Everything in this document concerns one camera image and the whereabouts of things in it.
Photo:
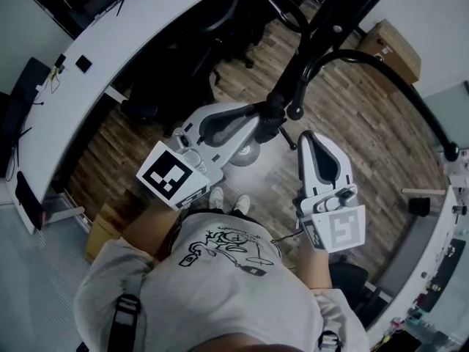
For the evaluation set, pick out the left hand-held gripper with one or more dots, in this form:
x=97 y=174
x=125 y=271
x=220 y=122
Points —
x=165 y=174

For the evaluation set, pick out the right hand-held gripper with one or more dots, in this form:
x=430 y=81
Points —
x=344 y=229

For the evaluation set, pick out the black stand with curved legs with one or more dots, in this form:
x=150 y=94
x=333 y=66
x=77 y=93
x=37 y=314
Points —
x=329 y=35

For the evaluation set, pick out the person's left forearm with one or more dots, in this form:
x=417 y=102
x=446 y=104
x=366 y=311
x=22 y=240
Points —
x=146 y=229

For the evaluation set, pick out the person's right forearm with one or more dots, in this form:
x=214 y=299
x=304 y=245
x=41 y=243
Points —
x=313 y=266

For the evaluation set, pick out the white shoe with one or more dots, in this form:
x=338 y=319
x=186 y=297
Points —
x=242 y=204
x=216 y=198

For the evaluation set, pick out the black office chair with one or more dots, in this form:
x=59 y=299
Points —
x=220 y=9
x=172 y=79

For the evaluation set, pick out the small black box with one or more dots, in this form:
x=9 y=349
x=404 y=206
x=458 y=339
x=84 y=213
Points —
x=419 y=207

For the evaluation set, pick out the wooden dowel bar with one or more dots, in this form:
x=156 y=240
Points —
x=425 y=191

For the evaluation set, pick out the black chair seat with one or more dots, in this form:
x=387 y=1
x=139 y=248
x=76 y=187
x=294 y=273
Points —
x=348 y=281

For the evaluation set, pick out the white side desk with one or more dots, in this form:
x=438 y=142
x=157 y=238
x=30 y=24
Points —
x=439 y=226

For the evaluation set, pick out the frosted glass partition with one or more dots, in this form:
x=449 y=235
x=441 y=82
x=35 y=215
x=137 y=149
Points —
x=447 y=108

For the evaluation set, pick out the tall cardboard box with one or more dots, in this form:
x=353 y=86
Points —
x=392 y=50

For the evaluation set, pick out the small black round device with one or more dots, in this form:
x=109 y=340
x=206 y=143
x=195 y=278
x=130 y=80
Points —
x=459 y=209

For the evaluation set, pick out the long white curved desk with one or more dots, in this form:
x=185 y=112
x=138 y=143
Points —
x=110 y=57

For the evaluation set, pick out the black desk mat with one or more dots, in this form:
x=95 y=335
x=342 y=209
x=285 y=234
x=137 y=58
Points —
x=447 y=270

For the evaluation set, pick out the black square pad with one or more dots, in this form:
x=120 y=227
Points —
x=83 y=64

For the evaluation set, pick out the flat cardboard box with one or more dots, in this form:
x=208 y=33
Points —
x=102 y=233

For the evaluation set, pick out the white printed T-shirt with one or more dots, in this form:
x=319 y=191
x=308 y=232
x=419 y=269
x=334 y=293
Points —
x=220 y=299

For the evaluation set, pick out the small black desk device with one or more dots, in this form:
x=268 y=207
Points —
x=61 y=62

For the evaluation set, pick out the black flat panel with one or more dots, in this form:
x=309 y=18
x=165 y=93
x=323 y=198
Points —
x=29 y=200

